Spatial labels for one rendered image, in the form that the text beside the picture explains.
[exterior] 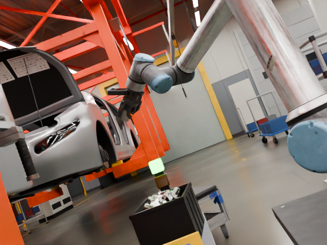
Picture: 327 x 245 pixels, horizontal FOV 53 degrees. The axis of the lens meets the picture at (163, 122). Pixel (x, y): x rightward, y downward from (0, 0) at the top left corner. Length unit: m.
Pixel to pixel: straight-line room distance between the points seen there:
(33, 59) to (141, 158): 1.91
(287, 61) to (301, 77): 0.06
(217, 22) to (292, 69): 0.44
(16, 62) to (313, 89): 3.91
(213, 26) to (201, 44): 0.09
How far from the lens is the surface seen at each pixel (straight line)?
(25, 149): 1.28
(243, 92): 12.38
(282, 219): 1.28
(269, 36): 0.99
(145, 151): 4.63
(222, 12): 1.29
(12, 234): 0.62
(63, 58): 7.56
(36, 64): 4.49
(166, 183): 1.04
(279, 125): 6.25
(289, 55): 0.98
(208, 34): 1.34
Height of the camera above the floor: 0.69
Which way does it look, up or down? 4 degrees up
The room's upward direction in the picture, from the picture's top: 21 degrees counter-clockwise
